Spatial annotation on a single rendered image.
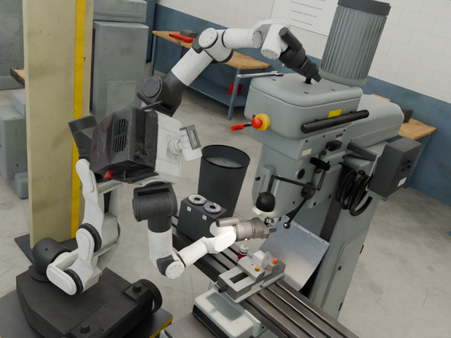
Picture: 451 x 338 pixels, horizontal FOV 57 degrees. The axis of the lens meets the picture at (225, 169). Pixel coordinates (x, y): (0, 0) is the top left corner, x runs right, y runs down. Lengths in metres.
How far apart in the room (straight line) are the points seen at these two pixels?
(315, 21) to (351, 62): 4.87
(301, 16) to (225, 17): 1.59
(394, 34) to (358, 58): 4.30
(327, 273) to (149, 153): 1.24
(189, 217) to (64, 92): 1.32
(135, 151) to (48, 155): 1.73
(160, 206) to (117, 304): 0.92
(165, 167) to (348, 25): 0.88
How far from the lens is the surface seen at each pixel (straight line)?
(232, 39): 1.56
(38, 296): 2.40
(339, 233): 2.18
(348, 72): 1.75
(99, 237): 1.97
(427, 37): 5.90
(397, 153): 1.73
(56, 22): 2.87
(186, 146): 1.52
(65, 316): 2.30
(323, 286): 2.38
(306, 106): 1.44
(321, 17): 6.55
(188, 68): 1.62
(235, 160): 4.13
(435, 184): 6.03
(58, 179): 3.27
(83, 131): 1.80
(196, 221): 2.16
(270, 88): 1.48
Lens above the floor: 2.25
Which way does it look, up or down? 26 degrees down
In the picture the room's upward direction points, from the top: 12 degrees clockwise
